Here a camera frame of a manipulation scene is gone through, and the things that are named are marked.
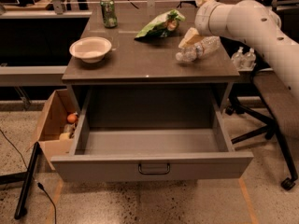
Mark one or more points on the clear plastic water bottle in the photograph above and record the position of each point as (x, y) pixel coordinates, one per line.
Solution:
(190, 51)

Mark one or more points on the green rice chip bag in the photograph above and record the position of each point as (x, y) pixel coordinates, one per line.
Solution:
(162, 26)

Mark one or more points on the yellow item in box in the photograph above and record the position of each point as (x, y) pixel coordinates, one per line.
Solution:
(65, 136)

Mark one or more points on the white paper bowl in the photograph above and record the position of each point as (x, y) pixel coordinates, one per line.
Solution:
(90, 49)

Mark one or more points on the grey cabinet table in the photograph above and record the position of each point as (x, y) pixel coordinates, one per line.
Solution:
(149, 61)

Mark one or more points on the clear pump bottle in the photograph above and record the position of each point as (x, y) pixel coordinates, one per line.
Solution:
(238, 58)
(249, 59)

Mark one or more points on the brown cardboard box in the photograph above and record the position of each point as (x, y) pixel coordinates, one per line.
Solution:
(50, 125)

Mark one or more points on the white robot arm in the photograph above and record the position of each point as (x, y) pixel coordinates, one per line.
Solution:
(252, 24)

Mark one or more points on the green soda can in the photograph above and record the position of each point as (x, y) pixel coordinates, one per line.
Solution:
(108, 13)

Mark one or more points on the clear pump bottle right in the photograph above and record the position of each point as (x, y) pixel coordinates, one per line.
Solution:
(249, 59)

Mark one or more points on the black drawer handle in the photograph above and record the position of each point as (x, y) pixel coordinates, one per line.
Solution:
(154, 169)

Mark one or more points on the orange fruit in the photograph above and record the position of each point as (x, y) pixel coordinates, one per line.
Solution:
(72, 118)

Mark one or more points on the grey open top drawer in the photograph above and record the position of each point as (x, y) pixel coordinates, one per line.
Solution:
(120, 128)

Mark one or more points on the black flat bar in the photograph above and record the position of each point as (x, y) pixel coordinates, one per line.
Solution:
(27, 180)

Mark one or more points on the clear pump bottle left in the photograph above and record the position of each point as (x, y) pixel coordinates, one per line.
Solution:
(238, 58)

